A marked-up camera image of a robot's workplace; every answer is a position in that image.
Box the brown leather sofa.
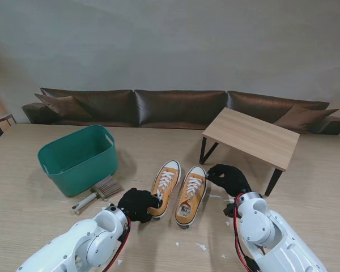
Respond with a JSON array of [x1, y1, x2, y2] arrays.
[[21, 87, 340, 135]]

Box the small wooden stand black legs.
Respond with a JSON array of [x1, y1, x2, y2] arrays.
[[198, 107, 301, 197]]

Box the green plastic basket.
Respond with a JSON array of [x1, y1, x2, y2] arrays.
[[37, 125, 119, 198]]

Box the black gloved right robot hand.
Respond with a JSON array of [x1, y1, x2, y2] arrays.
[[206, 163, 252, 198]]

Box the brown sofa cushion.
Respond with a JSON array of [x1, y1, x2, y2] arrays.
[[34, 93, 93, 120], [273, 104, 340, 134]]

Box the yellow canvas sneaker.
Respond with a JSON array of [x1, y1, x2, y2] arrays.
[[146, 160, 182, 220], [174, 165, 208, 229]]

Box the small wooden side table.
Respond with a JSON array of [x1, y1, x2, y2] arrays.
[[0, 112, 18, 127]]

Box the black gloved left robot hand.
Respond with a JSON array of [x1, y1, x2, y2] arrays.
[[117, 188, 161, 224]]

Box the red black left arm cables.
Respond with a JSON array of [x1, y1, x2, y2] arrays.
[[101, 216, 131, 272]]

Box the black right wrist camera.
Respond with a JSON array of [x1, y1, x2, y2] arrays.
[[223, 202, 237, 218]]

